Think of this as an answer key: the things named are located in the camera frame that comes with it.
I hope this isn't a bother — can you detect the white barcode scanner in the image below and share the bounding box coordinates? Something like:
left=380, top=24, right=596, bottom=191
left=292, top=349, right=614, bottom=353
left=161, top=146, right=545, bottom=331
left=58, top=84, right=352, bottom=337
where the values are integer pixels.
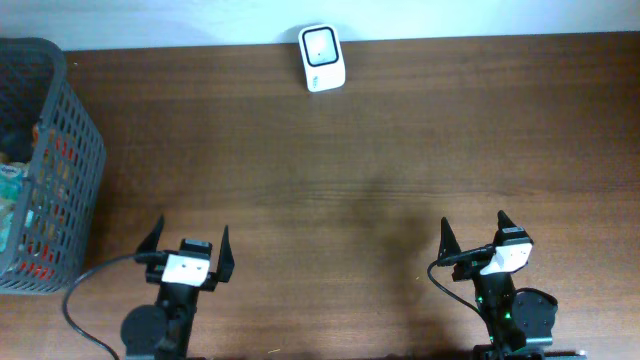
left=298, top=24, right=346, bottom=93

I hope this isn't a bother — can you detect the black right camera cable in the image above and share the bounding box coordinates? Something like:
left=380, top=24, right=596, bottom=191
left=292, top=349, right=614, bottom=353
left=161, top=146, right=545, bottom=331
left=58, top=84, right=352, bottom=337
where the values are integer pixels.
left=426, top=245, right=496, bottom=317

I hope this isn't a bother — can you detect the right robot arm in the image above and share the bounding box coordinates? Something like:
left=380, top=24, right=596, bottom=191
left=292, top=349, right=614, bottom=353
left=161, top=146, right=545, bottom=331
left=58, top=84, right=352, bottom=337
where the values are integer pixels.
left=426, top=210, right=587, bottom=360

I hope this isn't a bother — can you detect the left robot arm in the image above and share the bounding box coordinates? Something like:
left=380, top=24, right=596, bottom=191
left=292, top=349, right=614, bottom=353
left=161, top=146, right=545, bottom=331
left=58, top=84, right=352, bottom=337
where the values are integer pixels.
left=120, top=217, right=235, bottom=359

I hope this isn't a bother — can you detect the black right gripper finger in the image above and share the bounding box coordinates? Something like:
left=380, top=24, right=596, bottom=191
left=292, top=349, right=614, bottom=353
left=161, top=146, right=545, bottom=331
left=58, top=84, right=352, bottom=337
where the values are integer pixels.
left=437, top=217, right=461, bottom=264
left=493, top=210, right=523, bottom=246

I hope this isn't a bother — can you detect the grey plastic basket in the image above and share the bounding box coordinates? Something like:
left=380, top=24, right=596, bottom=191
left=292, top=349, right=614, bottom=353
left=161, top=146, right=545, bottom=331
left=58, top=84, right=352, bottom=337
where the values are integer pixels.
left=1, top=38, right=107, bottom=295

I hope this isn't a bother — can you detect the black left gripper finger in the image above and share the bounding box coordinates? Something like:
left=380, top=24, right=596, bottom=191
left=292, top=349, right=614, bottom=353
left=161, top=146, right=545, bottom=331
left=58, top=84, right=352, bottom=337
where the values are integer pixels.
left=216, top=226, right=235, bottom=283
left=136, top=215, right=165, bottom=254

